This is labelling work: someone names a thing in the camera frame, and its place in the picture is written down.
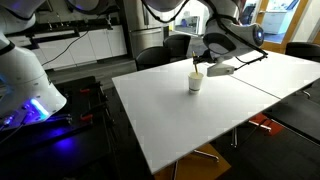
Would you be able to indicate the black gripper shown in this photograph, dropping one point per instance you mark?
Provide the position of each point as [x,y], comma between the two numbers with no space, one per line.
[209,57]

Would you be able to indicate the yellow pen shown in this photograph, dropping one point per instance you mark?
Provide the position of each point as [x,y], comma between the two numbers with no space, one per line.
[195,63]

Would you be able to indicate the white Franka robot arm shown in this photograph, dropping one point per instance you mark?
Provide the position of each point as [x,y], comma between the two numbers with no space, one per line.
[20,76]

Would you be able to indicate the white paper cup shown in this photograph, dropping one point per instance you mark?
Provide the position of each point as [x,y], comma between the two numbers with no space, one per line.
[195,82]

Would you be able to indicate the black office chair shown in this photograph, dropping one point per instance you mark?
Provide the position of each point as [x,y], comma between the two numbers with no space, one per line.
[178,45]
[303,50]
[151,57]

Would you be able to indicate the stainless steel refrigerator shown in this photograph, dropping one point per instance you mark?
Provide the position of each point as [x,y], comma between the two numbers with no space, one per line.
[143,33]

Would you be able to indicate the dark swivel chair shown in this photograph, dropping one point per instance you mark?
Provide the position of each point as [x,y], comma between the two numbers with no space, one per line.
[248,11]

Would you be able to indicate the white office counter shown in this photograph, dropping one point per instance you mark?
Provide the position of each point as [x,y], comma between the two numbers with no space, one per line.
[273,21]

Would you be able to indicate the metal table leg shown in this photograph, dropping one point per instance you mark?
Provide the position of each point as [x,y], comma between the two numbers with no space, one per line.
[206,155]
[234,137]

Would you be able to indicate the white kitchen cabinets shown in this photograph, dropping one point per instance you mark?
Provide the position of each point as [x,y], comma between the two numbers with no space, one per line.
[86,45]

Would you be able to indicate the black kitchen countertop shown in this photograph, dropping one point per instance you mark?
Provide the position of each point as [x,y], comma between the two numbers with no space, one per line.
[66,26]

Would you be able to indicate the black robot stand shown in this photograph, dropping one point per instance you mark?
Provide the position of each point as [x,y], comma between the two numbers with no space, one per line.
[83,140]

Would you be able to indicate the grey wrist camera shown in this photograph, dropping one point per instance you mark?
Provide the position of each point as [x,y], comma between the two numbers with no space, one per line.
[220,70]

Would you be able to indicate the wooden door frame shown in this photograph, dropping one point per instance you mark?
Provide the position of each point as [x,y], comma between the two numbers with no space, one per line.
[290,33]

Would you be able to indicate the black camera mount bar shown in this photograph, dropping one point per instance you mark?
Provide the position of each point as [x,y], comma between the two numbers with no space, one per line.
[50,37]

